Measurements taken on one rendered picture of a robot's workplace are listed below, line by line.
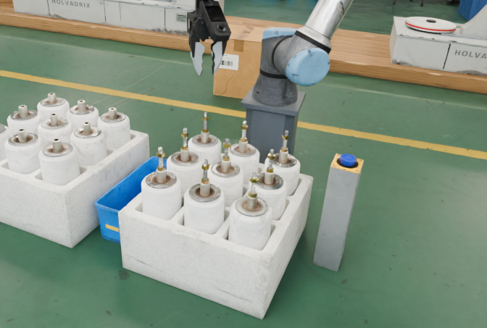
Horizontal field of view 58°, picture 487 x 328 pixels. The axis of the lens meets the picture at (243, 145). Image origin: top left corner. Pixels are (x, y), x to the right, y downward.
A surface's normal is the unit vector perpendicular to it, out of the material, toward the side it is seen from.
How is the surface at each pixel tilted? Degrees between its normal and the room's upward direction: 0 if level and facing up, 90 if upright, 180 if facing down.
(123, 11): 90
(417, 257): 0
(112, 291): 0
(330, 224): 90
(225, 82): 89
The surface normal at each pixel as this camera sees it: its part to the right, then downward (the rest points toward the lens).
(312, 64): 0.33, 0.56
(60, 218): -0.37, 0.41
